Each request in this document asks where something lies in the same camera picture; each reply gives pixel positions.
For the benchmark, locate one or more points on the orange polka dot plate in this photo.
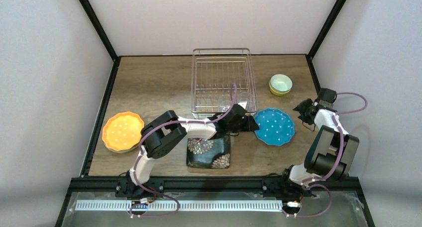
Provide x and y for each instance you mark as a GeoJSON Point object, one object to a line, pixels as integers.
{"type": "Point", "coordinates": [122, 132]}

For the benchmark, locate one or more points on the blue polka dot plate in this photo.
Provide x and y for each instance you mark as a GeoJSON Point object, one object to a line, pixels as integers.
{"type": "Point", "coordinates": [275, 127]}

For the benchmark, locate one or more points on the white slotted cable duct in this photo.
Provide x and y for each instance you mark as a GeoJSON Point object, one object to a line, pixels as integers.
{"type": "Point", "coordinates": [187, 206]}

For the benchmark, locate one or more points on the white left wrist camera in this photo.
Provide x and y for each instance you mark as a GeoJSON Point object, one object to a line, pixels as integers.
{"type": "Point", "coordinates": [244, 104]}

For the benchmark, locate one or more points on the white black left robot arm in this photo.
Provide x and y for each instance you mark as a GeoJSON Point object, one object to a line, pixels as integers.
{"type": "Point", "coordinates": [164, 133]}

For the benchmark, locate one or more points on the black floral square plate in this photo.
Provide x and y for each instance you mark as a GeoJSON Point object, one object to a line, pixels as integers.
{"type": "Point", "coordinates": [209, 154]}

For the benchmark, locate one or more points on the pale green glass bowl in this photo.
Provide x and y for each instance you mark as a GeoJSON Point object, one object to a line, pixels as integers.
{"type": "Point", "coordinates": [281, 82]}

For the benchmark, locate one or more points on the black aluminium frame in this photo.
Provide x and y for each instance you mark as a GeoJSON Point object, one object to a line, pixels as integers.
{"type": "Point", "coordinates": [268, 185]}

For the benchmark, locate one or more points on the metal wire dish rack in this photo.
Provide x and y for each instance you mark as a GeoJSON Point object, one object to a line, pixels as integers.
{"type": "Point", "coordinates": [217, 72]}

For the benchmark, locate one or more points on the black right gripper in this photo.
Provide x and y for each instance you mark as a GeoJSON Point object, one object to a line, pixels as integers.
{"type": "Point", "coordinates": [305, 110]}

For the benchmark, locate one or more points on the yellow green bowl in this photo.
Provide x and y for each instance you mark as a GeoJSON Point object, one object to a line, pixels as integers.
{"type": "Point", "coordinates": [277, 92]}

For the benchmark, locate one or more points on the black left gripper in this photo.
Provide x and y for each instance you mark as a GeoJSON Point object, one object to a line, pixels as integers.
{"type": "Point", "coordinates": [245, 122]}

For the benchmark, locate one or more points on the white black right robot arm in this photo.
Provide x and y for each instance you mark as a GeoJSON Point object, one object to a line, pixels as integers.
{"type": "Point", "coordinates": [333, 149]}

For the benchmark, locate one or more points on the small clear plastic cup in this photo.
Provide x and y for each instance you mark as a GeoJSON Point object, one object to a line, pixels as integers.
{"type": "Point", "coordinates": [225, 102]}

